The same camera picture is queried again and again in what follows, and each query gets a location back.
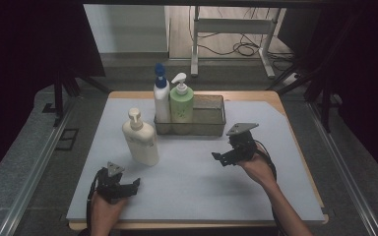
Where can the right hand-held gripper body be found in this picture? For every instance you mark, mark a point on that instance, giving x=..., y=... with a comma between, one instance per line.
x=242, y=147

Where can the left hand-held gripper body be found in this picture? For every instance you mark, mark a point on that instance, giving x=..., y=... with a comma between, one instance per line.
x=106, y=188

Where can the metal mesh basket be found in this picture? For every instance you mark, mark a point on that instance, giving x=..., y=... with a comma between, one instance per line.
x=208, y=121

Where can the cream pump bottle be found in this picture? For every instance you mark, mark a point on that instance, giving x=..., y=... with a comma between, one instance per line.
x=141, y=144

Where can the green pump bottle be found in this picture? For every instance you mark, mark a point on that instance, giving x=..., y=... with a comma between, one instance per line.
x=181, y=105

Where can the white bottle with blue pump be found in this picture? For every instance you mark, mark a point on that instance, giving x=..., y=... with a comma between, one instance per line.
x=161, y=101

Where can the person's right hand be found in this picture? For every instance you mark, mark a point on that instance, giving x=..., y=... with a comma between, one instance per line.
x=257, y=170

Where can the pale table mat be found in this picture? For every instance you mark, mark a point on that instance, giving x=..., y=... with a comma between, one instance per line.
x=190, y=190

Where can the white power strip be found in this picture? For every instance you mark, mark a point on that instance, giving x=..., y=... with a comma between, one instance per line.
x=290, y=79

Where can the black metal stand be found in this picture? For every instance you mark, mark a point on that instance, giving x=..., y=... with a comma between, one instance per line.
x=325, y=105
x=58, y=98

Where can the dark curtain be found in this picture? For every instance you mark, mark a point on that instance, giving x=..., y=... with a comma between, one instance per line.
x=19, y=65
x=364, y=72

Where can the white cabinet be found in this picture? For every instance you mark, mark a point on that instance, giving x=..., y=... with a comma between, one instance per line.
x=126, y=28

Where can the aluminium rail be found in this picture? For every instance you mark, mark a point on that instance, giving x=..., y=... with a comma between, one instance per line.
x=34, y=173
x=344, y=173

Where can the white desk frame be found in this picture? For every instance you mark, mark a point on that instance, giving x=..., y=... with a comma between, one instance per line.
x=233, y=25

